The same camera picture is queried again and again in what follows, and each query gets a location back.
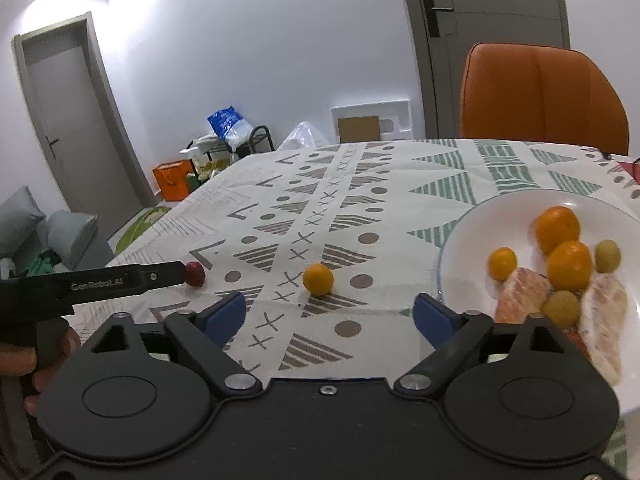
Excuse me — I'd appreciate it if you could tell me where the red plum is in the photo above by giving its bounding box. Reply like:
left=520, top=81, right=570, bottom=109
left=184, top=261, right=206, bottom=288

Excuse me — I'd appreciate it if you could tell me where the pomelo slice small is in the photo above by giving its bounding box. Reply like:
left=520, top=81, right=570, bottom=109
left=494, top=268, right=552, bottom=324

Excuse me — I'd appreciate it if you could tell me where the small mandarin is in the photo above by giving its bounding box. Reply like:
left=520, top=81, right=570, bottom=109
left=487, top=247, right=518, bottom=282
left=303, top=263, right=334, bottom=297

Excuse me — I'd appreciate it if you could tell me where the green plum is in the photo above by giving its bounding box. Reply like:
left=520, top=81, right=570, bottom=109
left=541, top=290, right=580, bottom=330
left=594, top=240, right=622, bottom=273

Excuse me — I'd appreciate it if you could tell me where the pomelo slice large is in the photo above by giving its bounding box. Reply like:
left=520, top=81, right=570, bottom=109
left=578, top=273, right=628, bottom=386

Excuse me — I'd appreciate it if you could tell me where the large orange front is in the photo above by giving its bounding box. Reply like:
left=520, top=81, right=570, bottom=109
left=534, top=206, right=580, bottom=256

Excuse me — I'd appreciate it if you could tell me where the large orange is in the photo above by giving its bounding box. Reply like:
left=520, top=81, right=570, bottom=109
left=546, top=240, right=593, bottom=292
left=534, top=206, right=580, bottom=256

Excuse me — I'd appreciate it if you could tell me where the green plum front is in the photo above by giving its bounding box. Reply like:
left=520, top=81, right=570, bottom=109
left=594, top=240, right=622, bottom=273

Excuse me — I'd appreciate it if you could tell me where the red plum hidden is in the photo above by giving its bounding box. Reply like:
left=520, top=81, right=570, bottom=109
left=563, top=327, right=589, bottom=359

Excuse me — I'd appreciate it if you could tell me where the person left hand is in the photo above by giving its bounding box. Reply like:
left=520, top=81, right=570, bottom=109
left=1, top=328, right=81, bottom=417

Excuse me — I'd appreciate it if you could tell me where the green cloth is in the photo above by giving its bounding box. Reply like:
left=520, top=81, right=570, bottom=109
left=23, top=252, right=62, bottom=278

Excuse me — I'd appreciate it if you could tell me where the grey sofa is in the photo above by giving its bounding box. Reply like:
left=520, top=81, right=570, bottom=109
left=1, top=186, right=114, bottom=280

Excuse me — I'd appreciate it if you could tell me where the grey cushion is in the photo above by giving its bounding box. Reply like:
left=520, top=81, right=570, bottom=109
left=47, top=210, right=98, bottom=270

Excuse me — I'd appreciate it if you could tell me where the white ceramic plate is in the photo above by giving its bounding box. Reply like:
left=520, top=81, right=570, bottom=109
left=436, top=187, right=640, bottom=401

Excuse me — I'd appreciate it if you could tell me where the green leaf floor mat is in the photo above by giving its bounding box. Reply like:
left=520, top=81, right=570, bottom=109
left=110, top=206, right=170, bottom=255

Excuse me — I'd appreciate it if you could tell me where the grey door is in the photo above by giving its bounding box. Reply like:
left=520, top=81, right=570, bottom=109
left=13, top=13, right=155, bottom=237
left=406, top=0, right=570, bottom=139

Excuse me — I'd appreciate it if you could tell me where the patterned white tablecloth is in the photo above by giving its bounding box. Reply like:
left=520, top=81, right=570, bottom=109
left=64, top=138, right=640, bottom=476

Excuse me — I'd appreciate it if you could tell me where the orange paper bag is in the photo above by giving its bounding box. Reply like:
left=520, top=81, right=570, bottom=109
left=153, top=159, right=192, bottom=202

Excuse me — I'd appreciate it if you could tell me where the black metal rack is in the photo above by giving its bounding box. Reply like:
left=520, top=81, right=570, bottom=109
left=180, top=125, right=276, bottom=164

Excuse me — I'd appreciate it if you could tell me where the blue white plastic bag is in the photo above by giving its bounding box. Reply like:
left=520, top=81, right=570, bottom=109
left=207, top=106, right=254, bottom=152

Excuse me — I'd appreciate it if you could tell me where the clear plastic bag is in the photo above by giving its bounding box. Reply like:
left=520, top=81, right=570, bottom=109
left=278, top=122, right=330, bottom=151

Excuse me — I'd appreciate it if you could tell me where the orange leather chair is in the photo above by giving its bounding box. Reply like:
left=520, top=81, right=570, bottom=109
left=459, top=44, right=629, bottom=155

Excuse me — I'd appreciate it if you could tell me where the black door handle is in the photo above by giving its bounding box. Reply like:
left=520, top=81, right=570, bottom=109
left=422, top=0, right=454, bottom=38

